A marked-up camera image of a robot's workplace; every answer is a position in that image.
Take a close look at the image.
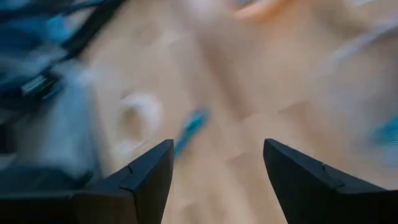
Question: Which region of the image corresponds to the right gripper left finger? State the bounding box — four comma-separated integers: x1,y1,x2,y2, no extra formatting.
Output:
74,139,175,224

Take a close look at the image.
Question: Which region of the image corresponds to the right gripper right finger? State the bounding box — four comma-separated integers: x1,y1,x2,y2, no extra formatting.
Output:
263,138,398,224

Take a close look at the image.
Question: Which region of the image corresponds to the long teal cable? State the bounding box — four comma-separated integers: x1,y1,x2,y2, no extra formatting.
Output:
173,106,211,160

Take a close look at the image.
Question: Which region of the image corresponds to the beige network cable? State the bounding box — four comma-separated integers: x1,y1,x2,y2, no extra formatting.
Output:
113,92,164,158

